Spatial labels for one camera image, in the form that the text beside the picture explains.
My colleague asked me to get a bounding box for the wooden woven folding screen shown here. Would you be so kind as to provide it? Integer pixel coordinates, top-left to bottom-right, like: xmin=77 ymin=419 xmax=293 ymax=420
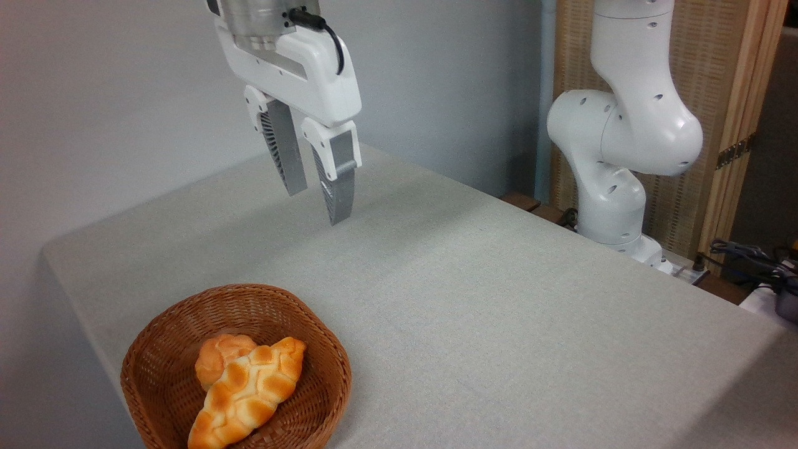
xmin=552 ymin=0 xmax=789 ymax=275

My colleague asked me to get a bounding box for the round golden bread roll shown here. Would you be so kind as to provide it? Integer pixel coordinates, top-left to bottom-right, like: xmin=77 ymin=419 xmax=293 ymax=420
xmin=195 ymin=334 xmax=259 ymax=392

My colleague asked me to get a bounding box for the brass screen hinge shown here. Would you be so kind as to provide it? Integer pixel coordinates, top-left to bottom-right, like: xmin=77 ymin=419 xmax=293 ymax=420
xmin=716 ymin=134 xmax=756 ymax=170

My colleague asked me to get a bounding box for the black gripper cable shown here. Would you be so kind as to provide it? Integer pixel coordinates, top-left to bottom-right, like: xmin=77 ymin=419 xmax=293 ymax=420
xmin=288 ymin=7 xmax=345 ymax=75

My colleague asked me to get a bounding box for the dark grey round container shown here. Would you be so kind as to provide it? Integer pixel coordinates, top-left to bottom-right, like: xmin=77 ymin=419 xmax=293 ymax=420
xmin=775 ymin=274 xmax=798 ymax=324

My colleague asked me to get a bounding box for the grey tablecloth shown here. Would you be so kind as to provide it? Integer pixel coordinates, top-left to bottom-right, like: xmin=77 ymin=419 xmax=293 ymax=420
xmin=42 ymin=143 xmax=798 ymax=449

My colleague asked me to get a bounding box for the long braided bread loaf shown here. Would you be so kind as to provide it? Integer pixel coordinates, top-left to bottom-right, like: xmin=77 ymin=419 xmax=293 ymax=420
xmin=188 ymin=337 xmax=307 ymax=449

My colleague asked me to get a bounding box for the silver metal wrist flange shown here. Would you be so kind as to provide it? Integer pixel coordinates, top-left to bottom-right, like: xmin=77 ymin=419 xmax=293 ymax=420
xmin=206 ymin=0 xmax=322 ymax=52

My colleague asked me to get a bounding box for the grey cable bundle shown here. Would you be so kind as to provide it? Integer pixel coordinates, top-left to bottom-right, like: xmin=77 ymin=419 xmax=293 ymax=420
xmin=708 ymin=239 xmax=798 ymax=294

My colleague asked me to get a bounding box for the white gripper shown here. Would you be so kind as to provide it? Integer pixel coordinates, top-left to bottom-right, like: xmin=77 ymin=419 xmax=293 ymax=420
xmin=214 ymin=17 xmax=362 ymax=226

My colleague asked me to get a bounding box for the brown woven wicker basket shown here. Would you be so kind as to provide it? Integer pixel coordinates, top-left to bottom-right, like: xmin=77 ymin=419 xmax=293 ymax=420
xmin=120 ymin=284 xmax=353 ymax=449

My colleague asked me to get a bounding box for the brown wooden board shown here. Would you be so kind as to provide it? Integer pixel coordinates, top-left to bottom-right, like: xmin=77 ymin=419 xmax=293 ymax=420
xmin=693 ymin=273 xmax=750 ymax=306

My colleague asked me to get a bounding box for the white flat object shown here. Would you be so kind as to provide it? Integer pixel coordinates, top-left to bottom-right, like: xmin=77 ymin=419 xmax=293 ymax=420
xmin=740 ymin=284 xmax=798 ymax=331

